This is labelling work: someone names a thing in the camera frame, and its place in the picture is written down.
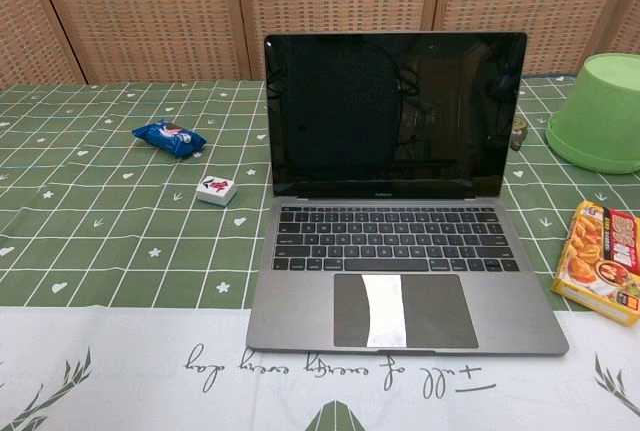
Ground silver laptop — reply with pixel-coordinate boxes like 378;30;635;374
245;31;570;358

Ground woven wooden folding screen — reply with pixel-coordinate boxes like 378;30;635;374
0;0;640;92

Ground white mahjong tile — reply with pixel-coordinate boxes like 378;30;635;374
195;175;238;208

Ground blue cookie packet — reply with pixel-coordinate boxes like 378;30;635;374
131;119;208;161

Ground green checked tablecloth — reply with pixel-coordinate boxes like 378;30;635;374
0;73;640;431

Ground correction tape dispenser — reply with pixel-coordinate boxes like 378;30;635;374
510;117;530;152

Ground yellow curry box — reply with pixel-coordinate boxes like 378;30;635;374
550;200;640;327

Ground green plastic bucket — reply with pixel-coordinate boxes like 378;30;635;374
544;53;640;175

